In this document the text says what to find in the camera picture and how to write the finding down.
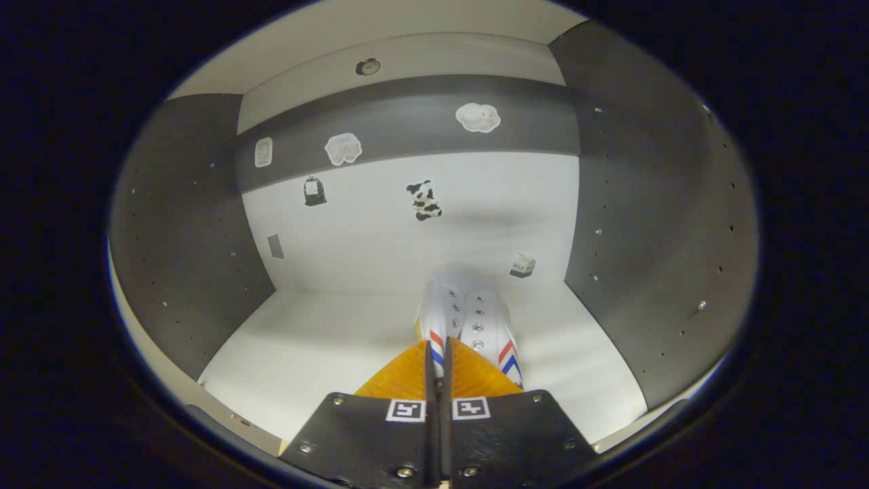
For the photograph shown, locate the white shoe with striped sides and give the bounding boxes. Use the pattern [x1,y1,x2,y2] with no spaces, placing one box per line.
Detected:
[415,274,525,391]

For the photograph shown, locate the white and grey shoe cabinet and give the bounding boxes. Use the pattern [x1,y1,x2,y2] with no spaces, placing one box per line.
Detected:
[109,0,761,476]

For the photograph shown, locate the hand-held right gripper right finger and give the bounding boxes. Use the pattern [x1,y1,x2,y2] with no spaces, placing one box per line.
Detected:
[441,338,598,489]

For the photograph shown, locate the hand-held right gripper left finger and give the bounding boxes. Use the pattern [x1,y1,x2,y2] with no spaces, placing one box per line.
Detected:
[280,340,439,489]

